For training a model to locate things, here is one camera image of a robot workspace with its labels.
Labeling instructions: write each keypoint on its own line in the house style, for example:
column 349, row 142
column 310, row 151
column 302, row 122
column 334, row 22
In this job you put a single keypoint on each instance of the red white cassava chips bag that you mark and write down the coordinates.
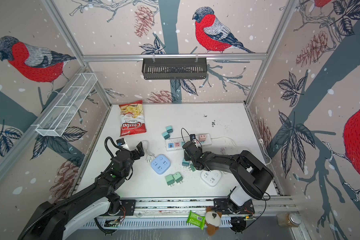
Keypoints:
column 132, row 119

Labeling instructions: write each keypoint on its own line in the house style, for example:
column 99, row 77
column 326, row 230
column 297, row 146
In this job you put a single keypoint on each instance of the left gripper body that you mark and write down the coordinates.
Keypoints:
column 134, row 155

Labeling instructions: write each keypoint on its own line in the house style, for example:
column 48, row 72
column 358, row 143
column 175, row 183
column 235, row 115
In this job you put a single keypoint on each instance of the green plug adapter left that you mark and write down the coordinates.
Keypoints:
column 170, row 180

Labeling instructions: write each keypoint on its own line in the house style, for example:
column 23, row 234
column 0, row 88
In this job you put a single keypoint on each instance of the teal plug adapter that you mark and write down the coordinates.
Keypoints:
column 185, row 163
column 169, row 129
column 165, row 135

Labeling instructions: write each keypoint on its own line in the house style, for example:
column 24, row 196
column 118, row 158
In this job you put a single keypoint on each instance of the pink plug adapter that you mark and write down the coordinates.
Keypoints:
column 202, row 138

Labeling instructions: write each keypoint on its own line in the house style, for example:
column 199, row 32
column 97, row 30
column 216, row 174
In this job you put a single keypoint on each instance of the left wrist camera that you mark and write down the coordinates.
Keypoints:
column 122, row 143

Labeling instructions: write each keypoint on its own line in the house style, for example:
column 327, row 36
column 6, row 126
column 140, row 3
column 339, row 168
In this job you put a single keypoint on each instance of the green wipes packet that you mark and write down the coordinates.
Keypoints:
column 196, row 220

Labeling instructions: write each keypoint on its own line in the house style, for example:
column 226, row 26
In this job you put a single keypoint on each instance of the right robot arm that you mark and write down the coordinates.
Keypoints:
column 253, row 176

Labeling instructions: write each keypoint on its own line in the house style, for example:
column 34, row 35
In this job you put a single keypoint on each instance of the white multicolour power strip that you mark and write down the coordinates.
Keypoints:
column 177, row 143

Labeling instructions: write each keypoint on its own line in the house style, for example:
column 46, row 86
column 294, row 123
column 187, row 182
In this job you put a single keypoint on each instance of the black wire basket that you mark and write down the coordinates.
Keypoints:
column 175, row 69

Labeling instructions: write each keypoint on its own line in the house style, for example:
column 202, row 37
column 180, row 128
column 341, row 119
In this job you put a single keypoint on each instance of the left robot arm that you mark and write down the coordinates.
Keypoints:
column 60, row 220

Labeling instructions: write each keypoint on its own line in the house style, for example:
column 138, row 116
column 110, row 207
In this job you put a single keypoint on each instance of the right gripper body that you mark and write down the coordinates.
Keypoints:
column 187, row 156

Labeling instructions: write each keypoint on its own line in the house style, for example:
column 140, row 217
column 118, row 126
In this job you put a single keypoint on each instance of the white power cable blue cube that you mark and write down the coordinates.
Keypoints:
column 148, row 153

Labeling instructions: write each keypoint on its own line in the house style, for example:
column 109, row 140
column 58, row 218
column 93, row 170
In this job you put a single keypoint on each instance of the green plug adapter right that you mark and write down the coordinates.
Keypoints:
column 178, row 177

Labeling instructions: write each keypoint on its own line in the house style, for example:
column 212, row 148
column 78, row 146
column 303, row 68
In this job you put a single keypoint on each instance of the glass jar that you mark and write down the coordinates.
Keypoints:
column 289, row 220

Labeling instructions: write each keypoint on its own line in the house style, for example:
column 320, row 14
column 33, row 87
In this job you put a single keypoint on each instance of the white cube power socket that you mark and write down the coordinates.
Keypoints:
column 211, row 178

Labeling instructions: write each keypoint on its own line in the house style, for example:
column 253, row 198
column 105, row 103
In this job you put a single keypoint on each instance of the white mesh wall basket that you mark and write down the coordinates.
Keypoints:
column 69, row 102

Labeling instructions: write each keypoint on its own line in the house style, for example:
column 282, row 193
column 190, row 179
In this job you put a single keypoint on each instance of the brown white plush toy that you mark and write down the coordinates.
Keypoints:
column 213, row 220

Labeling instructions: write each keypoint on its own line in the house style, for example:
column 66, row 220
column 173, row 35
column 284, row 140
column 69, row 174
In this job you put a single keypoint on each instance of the blue cube power socket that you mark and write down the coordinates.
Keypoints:
column 160, row 164

